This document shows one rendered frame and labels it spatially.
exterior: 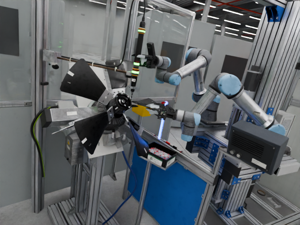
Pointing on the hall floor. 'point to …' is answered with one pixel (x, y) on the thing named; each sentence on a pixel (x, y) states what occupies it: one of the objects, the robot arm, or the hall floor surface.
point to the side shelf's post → (73, 181)
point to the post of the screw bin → (143, 193)
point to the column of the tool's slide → (38, 102)
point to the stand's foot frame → (52, 213)
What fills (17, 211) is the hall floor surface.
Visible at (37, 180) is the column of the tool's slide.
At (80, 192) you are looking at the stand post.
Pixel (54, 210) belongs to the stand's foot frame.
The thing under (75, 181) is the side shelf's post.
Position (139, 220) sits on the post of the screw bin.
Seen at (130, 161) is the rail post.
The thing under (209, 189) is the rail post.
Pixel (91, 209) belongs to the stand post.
